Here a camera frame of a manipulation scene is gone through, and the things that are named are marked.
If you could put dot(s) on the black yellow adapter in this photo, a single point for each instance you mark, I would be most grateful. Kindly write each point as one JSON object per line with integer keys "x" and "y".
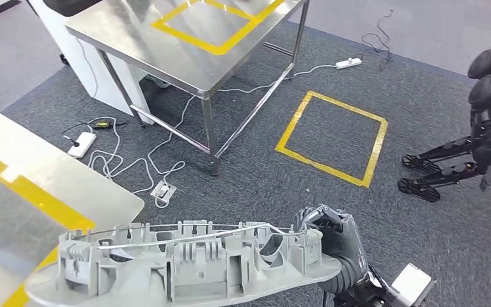
{"x": 101, "y": 124}

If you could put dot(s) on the yellow floor tape square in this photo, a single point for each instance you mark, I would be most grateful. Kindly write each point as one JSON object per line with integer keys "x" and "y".
{"x": 330, "y": 169}

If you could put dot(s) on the white power strip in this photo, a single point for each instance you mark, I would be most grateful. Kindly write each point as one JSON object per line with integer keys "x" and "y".
{"x": 81, "y": 145}
{"x": 348, "y": 63}

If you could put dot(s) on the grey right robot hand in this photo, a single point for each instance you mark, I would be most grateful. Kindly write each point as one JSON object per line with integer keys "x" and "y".
{"x": 343, "y": 241}

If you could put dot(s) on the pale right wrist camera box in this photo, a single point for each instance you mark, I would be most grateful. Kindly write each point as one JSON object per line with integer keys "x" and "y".
{"x": 410, "y": 286}

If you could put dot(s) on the white cabinet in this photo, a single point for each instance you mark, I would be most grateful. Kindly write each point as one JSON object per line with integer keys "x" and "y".
{"x": 84, "y": 72}

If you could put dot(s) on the white floor socket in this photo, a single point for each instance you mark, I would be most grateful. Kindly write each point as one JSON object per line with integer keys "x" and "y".
{"x": 163, "y": 191}

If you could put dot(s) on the steel workbench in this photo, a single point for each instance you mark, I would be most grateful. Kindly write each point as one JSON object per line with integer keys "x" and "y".
{"x": 144, "y": 46}
{"x": 50, "y": 178}

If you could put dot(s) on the grey plastic wheel cover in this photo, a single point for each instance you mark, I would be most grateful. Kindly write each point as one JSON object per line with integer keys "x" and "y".
{"x": 186, "y": 279}

